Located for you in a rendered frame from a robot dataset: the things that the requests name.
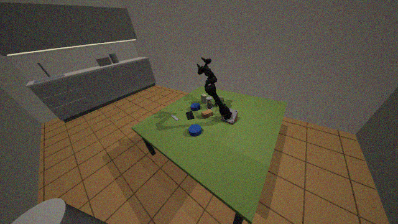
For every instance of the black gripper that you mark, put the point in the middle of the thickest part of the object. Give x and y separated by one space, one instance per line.
207 61

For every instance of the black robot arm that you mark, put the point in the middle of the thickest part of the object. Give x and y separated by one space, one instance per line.
211 90

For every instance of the black flat rectangular pad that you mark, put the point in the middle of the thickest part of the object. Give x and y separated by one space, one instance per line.
190 115

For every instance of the blue short cylinder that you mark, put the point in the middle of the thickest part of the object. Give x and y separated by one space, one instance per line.
195 106
195 130

